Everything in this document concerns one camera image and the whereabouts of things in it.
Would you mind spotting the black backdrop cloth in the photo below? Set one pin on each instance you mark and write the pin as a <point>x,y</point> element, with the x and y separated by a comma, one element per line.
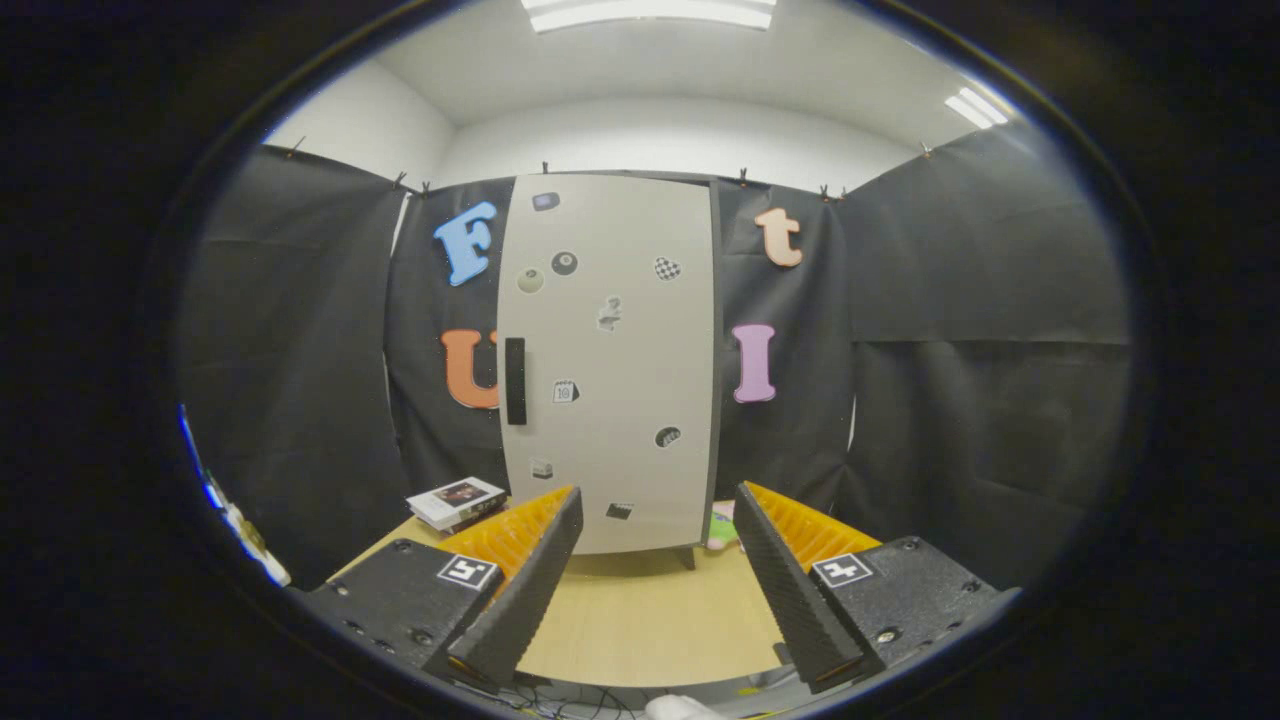
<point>950,300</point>

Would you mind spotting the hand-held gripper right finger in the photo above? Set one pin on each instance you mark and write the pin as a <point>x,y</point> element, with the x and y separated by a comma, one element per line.
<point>790,590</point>

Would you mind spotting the white rounded object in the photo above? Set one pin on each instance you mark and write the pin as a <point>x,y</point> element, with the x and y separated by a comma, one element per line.
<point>682,709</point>

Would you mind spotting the grey shoe cabinet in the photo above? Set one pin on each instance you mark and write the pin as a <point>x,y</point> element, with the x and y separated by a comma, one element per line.
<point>719,400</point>

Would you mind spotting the pink and green plush toy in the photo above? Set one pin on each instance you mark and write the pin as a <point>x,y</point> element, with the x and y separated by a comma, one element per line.
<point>722,528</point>

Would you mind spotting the white and blue object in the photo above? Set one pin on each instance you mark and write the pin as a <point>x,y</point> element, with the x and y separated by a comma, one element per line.
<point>240,530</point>

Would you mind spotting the small black block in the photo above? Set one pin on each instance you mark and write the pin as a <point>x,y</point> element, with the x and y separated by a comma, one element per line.
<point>784,654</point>

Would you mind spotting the beige shoe cabinet door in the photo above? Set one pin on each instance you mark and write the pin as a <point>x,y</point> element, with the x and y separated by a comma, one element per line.
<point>620,380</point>

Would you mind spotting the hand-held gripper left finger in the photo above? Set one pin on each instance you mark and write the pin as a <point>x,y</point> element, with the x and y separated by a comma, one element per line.
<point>530,590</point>

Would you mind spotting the stack of books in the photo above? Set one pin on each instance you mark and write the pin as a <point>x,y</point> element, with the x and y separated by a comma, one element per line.
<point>455,498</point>

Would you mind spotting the long ceiling light panel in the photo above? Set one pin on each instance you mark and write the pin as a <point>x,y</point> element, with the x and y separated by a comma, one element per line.
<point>650,14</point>

